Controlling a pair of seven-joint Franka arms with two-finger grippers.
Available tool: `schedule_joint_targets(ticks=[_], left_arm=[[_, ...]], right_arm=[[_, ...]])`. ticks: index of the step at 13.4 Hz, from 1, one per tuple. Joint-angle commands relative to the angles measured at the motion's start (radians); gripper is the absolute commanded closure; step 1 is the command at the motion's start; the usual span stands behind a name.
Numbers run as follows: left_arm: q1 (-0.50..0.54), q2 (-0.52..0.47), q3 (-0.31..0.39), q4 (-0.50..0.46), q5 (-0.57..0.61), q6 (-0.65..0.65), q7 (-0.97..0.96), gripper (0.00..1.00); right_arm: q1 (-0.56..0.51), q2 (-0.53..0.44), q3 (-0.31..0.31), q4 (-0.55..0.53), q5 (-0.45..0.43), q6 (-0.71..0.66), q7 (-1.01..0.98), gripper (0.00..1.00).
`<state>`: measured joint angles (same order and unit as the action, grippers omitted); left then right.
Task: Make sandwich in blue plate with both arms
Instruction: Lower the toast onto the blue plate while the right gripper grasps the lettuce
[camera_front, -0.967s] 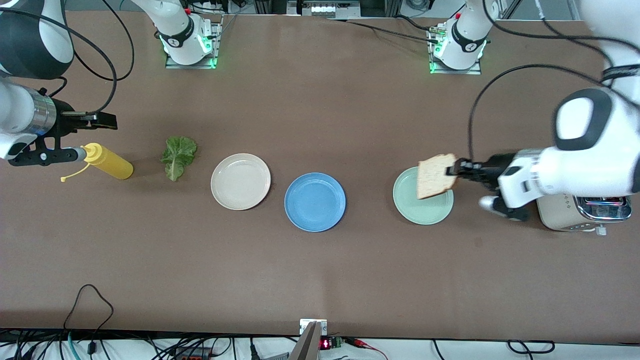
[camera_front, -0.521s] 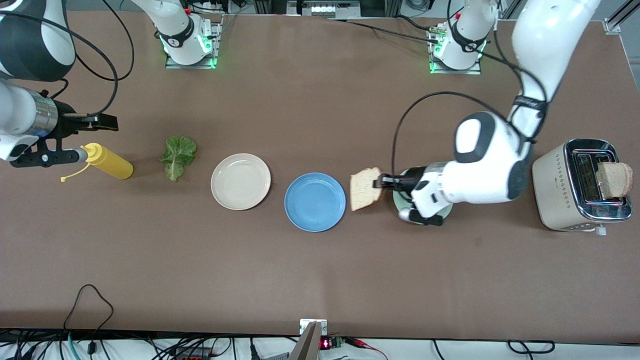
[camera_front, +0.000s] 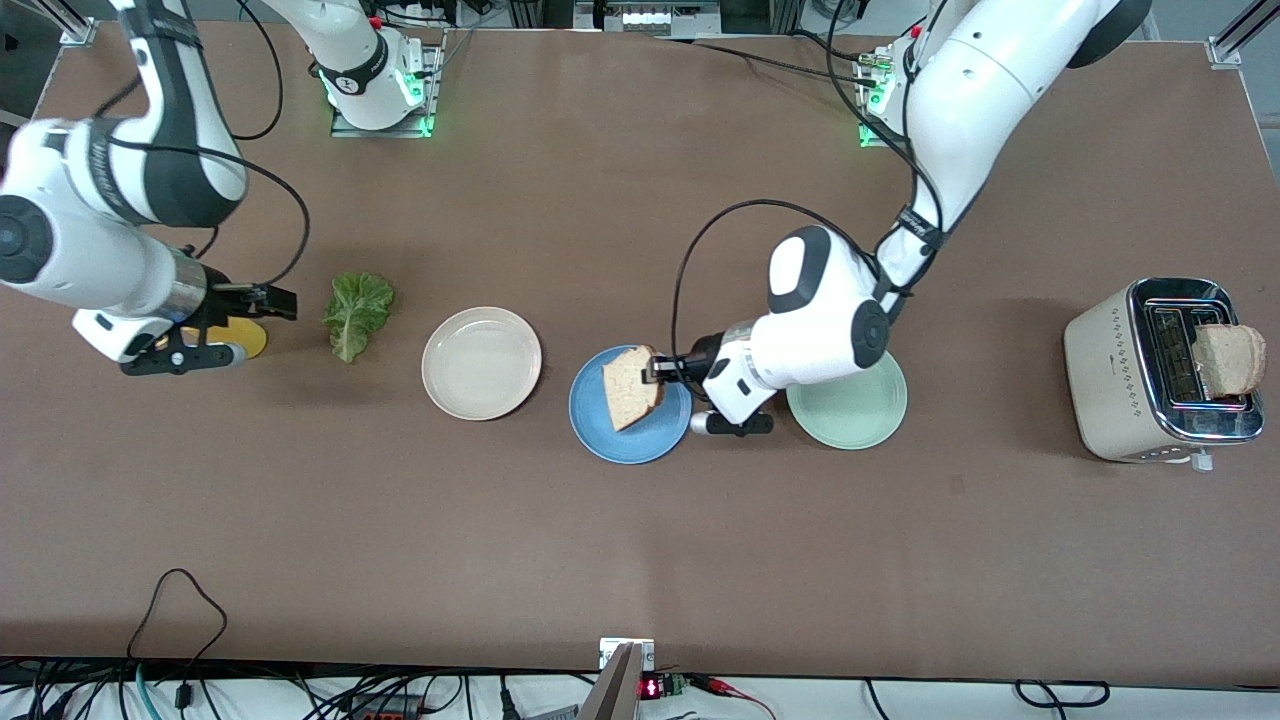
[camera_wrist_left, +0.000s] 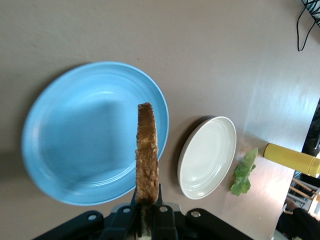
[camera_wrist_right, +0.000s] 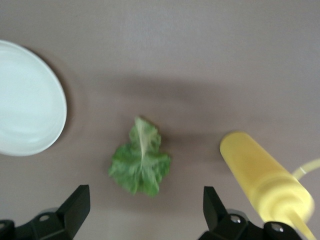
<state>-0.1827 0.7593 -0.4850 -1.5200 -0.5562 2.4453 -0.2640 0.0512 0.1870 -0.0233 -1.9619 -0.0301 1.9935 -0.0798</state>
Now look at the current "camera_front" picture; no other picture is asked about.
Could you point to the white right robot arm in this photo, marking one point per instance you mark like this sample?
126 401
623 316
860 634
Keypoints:
60 250

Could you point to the light bread slice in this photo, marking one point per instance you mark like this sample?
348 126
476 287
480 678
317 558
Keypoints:
1232 360

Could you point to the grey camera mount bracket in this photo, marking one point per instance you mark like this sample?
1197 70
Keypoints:
620 690

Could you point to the red LED display module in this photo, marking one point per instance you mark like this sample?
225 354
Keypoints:
652 687

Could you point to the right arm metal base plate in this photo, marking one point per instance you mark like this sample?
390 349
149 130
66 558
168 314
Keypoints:
380 132

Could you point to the cream plate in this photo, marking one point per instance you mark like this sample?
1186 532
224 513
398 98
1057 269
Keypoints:
481 363

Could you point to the green lettuce leaf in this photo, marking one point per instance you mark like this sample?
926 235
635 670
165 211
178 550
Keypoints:
355 305

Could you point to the white device with vents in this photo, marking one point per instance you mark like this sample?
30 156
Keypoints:
660 18

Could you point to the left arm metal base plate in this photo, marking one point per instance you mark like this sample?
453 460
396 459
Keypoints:
868 135

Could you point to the dark-crust bread slice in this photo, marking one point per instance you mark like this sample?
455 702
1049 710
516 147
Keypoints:
625 390

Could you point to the aluminium frame post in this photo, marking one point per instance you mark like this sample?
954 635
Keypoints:
1222 50
78 32

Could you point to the yellow squeeze bottle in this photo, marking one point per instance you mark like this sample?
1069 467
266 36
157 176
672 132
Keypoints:
252 335

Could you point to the blue plate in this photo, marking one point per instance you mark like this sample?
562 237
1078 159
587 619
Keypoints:
640 445

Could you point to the red clip leads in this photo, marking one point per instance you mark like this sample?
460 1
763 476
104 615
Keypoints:
720 685

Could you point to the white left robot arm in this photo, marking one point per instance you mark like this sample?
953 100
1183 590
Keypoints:
960 100

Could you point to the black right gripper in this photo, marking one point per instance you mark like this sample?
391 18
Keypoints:
222 299

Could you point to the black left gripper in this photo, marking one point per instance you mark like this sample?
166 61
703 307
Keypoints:
701 357

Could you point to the pale green plate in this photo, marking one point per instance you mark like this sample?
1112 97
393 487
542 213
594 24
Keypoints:
850 420

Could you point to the beige chrome toaster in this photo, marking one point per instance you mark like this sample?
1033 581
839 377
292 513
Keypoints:
1105 380

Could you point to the black box with red plugs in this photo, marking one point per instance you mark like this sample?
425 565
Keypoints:
385 712

